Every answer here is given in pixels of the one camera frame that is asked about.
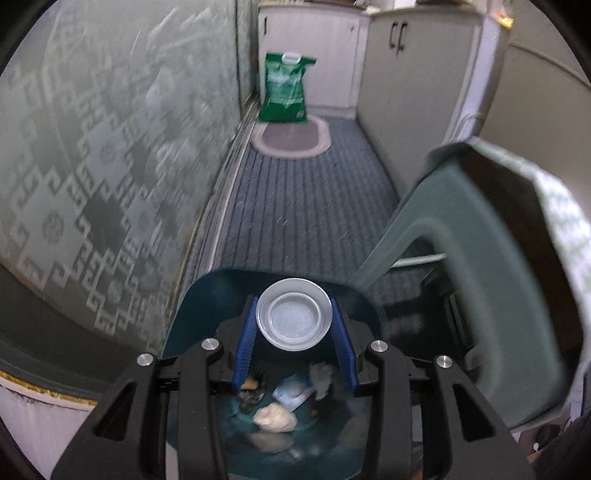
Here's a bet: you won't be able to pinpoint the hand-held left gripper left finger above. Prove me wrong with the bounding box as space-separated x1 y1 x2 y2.
51 295 259 480

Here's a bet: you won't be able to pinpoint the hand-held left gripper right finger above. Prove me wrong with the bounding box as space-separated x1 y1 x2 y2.
329 299 536 480

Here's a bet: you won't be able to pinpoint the clear plastic lid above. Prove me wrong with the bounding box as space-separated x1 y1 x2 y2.
256 278 333 353

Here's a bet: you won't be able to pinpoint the teal trash bin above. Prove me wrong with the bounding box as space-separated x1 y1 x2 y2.
159 268 384 480

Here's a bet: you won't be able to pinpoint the blue white plastic packet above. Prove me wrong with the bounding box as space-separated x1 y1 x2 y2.
272 375 315 411

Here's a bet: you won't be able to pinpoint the dark food scraps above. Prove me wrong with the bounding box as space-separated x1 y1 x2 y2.
238 369 266 404

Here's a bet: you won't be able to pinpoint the striped grey runner rug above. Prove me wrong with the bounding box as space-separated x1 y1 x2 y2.
203 115 444 352

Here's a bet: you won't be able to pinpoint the oval grey floor mat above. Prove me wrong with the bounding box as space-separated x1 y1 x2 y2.
250 113 331 161

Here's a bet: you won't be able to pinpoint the person's dark clothing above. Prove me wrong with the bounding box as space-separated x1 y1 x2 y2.
512 406 591 480

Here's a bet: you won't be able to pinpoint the green rice bag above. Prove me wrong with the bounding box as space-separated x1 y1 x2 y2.
257 51 317 124

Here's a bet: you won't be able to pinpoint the tall white side cabinet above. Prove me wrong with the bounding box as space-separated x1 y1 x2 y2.
358 7 509 144

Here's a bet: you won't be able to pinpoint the white kitchen cabinet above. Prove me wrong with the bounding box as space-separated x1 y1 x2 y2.
257 2 370 118

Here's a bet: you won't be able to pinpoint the beige refrigerator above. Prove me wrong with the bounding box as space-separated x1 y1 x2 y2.
480 18 591 153

